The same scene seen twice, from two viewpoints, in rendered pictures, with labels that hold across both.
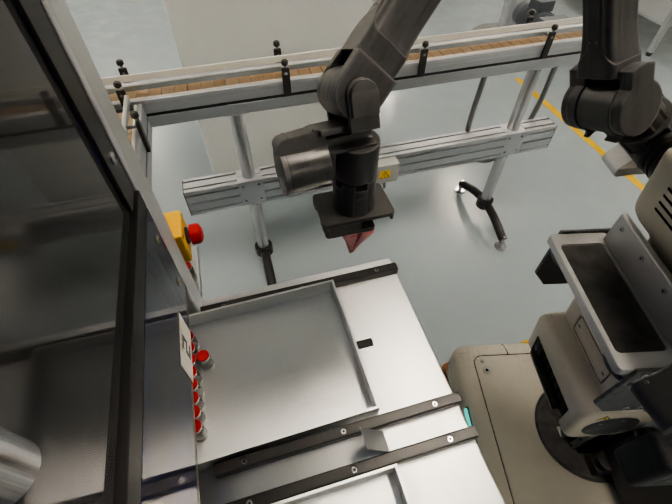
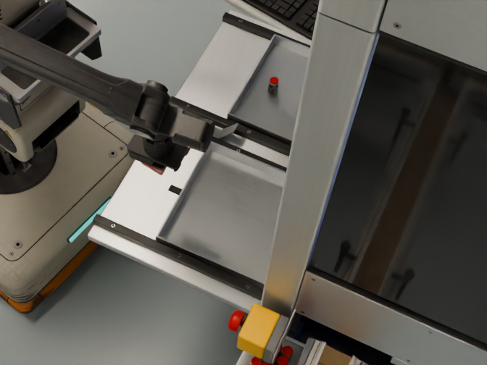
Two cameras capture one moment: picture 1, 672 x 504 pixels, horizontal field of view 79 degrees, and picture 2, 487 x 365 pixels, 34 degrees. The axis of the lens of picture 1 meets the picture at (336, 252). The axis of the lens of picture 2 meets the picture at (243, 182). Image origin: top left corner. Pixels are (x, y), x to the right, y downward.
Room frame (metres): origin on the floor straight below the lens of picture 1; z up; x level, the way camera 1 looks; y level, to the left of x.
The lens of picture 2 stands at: (0.93, 0.55, 2.41)
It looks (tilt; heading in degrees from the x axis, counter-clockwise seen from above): 61 degrees down; 216
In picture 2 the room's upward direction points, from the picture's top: 6 degrees clockwise
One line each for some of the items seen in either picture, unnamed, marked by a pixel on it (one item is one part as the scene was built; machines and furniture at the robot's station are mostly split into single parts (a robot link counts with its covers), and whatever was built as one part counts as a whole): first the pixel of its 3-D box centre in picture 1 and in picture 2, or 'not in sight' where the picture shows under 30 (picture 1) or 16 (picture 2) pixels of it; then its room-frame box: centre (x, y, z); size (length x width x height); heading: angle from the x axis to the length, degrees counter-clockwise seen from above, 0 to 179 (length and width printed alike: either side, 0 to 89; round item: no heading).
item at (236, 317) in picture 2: (192, 234); (239, 322); (0.52, 0.27, 0.99); 0.04 x 0.04 x 0.04; 16
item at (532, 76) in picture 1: (505, 145); not in sight; (1.55, -0.77, 0.46); 0.09 x 0.09 x 0.77; 16
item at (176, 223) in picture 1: (167, 239); (261, 332); (0.50, 0.31, 1.00); 0.08 x 0.07 x 0.07; 106
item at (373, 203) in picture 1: (353, 193); (158, 139); (0.41, -0.02, 1.19); 0.10 x 0.07 x 0.07; 106
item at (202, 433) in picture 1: (194, 383); not in sight; (0.26, 0.24, 0.90); 0.18 x 0.02 x 0.05; 17
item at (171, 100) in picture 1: (350, 65); not in sight; (1.34, -0.05, 0.92); 1.90 x 0.16 x 0.16; 106
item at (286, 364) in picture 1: (260, 366); (256, 221); (0.30, 0.13, 0.90); 0.34 x 0.26 x 0.04; 107
